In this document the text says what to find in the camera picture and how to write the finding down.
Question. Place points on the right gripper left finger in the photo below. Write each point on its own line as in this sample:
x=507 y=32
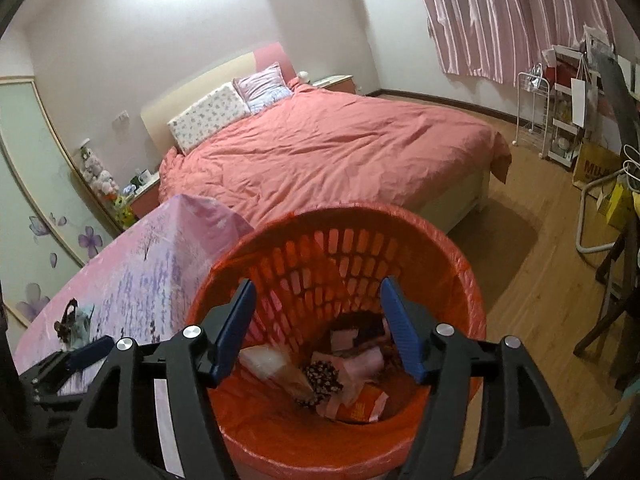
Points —
x=223 y=332

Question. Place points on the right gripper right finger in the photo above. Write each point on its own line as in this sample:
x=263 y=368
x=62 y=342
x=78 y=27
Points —
x=411 y=326

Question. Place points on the black white dotted scrunchie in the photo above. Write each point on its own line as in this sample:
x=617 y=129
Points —
x=323 y=379

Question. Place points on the pink wrapper trash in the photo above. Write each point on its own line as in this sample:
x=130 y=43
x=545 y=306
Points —
x=356 y=363

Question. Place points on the orange packet trash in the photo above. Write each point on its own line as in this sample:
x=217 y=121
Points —
x=368 y=406

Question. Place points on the yellow snack wrapper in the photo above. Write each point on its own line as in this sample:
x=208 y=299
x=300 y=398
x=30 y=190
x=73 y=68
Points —
x=273 y=364

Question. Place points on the pink lavender print sheet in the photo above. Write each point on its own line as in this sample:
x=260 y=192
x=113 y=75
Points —
x=142 y=285

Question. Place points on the orange plastic laundry basket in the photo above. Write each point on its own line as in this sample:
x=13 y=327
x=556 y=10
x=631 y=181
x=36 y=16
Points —
x=314 y=269

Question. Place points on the pink white nightstand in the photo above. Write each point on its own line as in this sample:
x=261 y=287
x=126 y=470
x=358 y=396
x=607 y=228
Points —
x=146 y=198

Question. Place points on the sliding door floral wardrobe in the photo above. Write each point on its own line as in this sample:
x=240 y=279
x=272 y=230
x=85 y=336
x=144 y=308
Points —
x=51 y=224

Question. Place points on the white mug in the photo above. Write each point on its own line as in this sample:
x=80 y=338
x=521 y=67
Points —
x=142 y=177

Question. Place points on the stack of plush toys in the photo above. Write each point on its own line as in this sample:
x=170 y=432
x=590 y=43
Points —
x=103 y=185

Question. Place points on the coral pink duvet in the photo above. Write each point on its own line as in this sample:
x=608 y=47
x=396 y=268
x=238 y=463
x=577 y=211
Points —
x=321 y=147

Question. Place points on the dark wooden chair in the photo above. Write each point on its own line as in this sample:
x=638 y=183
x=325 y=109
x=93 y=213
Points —
x=619 y=274

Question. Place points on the white floral pillow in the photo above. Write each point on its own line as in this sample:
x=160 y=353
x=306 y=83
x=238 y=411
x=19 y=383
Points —
x=207 y=116

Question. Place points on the beige pink headboard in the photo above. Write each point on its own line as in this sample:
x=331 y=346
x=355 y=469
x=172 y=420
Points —
x=158 y=113

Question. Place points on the pink striped pillow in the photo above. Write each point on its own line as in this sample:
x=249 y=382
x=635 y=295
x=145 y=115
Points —
x=263 y=89

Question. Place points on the yellow paper shopping bag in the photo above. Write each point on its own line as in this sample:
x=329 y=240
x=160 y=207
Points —
x=593 y=163

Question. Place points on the far side nightstand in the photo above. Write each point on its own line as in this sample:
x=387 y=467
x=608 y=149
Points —
x=337 y=83

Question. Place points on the pink striped curtain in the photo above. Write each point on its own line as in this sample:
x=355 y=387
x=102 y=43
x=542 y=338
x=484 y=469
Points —
x=497 y=39

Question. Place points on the white tube frame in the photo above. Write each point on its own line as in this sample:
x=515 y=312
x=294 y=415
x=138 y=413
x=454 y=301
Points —
x=592 y=236

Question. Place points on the white wire rack shelf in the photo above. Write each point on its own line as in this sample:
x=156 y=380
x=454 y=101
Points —
x=532 y=110

